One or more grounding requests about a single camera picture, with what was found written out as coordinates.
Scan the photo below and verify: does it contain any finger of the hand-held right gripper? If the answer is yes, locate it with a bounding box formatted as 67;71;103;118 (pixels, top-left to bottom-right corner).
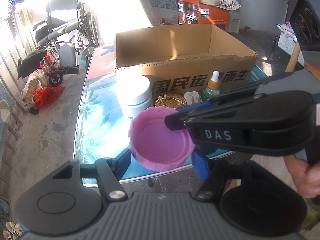
177;72;294;112
164;94;266;131

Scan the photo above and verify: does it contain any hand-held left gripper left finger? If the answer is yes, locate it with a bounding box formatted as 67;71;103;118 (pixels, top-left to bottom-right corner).
51;149;132;202

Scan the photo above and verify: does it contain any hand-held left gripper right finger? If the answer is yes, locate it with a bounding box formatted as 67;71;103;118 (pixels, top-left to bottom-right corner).
191;152;265;202

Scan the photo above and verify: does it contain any gold lid black jar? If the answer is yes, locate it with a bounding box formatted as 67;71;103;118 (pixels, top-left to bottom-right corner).
154;92;187;109

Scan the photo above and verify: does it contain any green dropper bottle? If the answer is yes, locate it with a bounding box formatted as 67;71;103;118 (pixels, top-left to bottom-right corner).
201;70;222;102

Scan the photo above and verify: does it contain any purple plastic bowl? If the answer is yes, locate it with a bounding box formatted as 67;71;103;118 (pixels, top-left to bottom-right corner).
128;107;198;173

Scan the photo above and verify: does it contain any brown cardboard box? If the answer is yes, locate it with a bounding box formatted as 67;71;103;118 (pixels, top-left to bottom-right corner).
114;24;258;101

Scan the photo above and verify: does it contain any person's right hand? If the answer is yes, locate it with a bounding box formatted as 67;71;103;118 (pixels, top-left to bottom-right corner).
285;155;320;198

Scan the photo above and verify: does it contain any white charger plug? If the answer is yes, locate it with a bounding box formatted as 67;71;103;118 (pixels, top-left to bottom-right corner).
184;91;203;104

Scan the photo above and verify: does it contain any white vitamin bottle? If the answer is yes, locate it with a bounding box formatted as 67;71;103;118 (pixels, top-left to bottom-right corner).
117;76;153;121

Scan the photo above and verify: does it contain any wooden leg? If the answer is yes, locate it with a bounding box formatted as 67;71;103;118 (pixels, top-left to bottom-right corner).
285;42;302;73

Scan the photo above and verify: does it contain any white basket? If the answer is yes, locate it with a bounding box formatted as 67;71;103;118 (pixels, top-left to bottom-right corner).
277;22;298;55

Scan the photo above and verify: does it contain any orange cardboard box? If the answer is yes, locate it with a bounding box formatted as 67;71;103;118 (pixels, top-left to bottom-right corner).
177;0;230;33

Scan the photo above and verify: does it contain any white small appliance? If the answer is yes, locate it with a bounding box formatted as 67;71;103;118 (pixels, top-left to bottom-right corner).
229;12;242;33

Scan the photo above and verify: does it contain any red plastic bag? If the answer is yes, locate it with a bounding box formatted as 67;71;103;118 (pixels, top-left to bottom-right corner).
33;86;65;109

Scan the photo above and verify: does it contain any black speaker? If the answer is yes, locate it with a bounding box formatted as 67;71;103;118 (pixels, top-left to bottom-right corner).
290;0;320;53

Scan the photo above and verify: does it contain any checked brim hat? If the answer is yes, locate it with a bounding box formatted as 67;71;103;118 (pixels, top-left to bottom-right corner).
216;0;242;12

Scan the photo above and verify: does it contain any white woven bag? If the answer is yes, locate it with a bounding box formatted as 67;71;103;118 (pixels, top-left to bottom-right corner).
19;69;48;109

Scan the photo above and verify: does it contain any blue printed cloth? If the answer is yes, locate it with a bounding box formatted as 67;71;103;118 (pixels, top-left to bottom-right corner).
0;82;15;140

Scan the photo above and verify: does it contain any worn sneaker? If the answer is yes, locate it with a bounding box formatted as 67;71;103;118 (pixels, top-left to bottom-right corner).
2;221;24;240

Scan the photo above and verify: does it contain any black wheeled chair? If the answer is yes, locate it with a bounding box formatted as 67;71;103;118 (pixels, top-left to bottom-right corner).
16;42;80;87

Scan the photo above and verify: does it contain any metal railing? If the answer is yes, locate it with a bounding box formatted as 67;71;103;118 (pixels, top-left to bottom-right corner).
0;7;38;140

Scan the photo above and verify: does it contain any grey folding wheelchair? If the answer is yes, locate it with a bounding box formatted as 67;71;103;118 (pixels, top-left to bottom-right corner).
32;0;100;55

